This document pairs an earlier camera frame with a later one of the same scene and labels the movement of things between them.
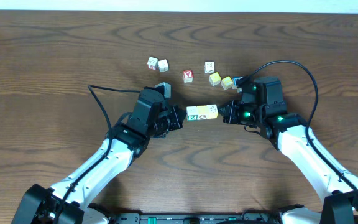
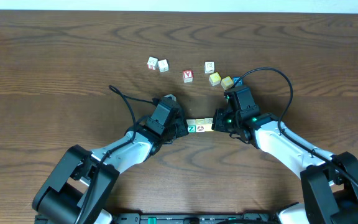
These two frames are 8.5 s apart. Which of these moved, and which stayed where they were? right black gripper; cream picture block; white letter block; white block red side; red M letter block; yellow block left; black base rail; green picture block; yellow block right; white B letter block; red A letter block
Moved: green picture block; red M letter block; right black gripper; cream picture block
Stayed: white letter block; black base rail; red A letter block; white B letter block; white block red side; yellow block left; yellow block right
